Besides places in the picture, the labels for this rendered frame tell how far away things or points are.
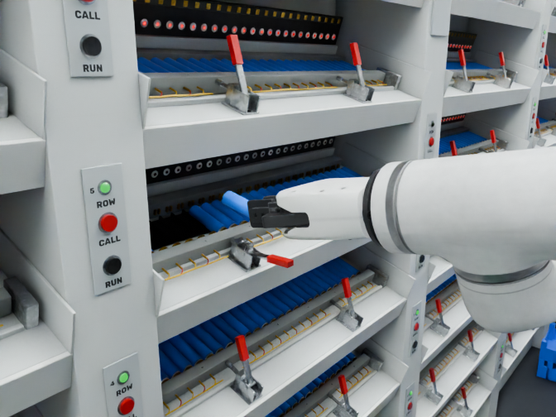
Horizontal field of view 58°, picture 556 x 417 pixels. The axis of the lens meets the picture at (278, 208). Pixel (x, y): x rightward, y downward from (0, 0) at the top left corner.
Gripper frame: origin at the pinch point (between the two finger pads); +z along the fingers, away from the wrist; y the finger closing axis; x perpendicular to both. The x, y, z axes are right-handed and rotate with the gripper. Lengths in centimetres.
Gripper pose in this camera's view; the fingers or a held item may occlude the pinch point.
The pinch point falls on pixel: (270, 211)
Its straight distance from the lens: 57.4
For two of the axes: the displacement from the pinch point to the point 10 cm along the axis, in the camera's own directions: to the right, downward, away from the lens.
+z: -7.3, 0.2, 6.9
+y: -6.7, 2.0, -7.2
